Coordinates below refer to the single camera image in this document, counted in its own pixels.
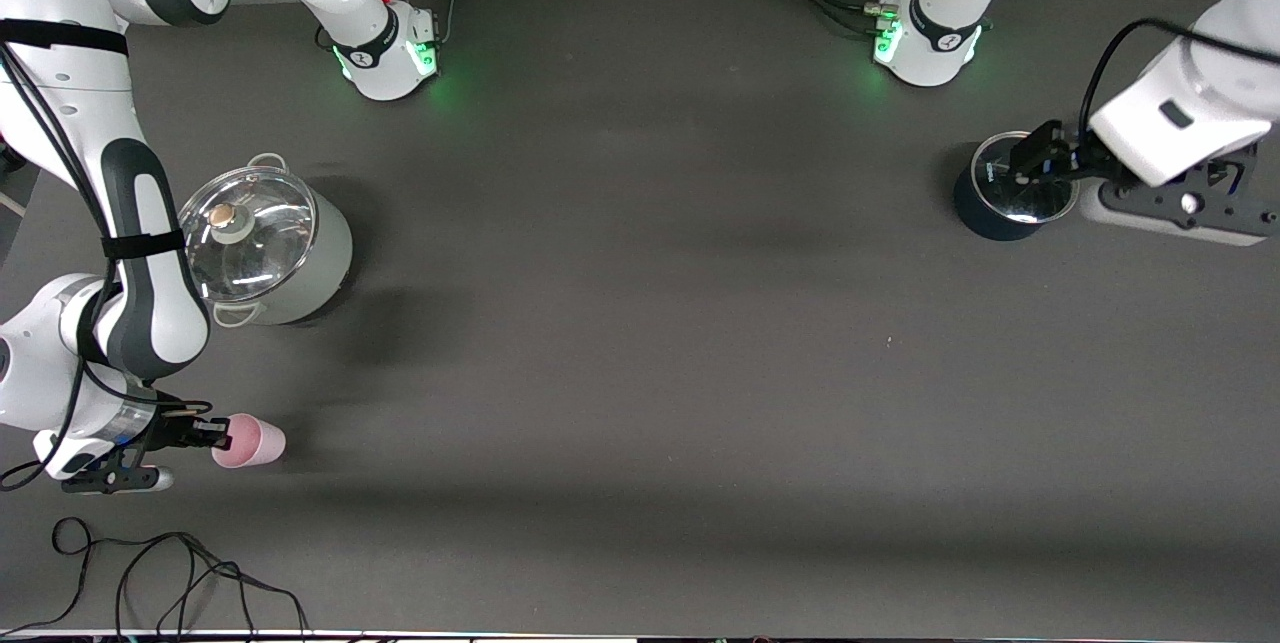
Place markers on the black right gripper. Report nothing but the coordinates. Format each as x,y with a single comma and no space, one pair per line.
171,430

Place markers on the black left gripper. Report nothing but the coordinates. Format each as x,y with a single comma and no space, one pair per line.
1072,161

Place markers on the pink plastic cup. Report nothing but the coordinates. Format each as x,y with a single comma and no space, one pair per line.
255,441

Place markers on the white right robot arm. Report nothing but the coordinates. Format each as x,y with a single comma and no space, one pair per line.
150,253

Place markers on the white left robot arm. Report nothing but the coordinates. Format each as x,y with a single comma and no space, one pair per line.
1210,63

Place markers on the glass lid with blue knob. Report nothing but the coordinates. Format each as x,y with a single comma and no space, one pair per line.
1030,208

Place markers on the dark blue saucepan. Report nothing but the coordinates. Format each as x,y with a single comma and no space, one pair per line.
985,223

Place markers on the glass lid with grey knob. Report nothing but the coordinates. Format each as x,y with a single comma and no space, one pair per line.
250,243

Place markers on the dark grey table mat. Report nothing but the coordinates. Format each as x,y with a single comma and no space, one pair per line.
640,373

